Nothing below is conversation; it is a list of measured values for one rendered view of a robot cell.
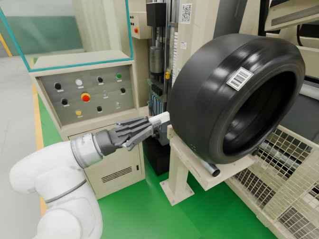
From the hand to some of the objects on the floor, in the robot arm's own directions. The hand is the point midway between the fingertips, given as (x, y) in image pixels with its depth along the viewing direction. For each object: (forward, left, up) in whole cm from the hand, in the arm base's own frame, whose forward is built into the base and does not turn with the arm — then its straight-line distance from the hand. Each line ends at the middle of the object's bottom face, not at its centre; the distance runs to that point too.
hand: (159, 119), depth 50 cm
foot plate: (+55, -10, -119) cm, 132 cm away
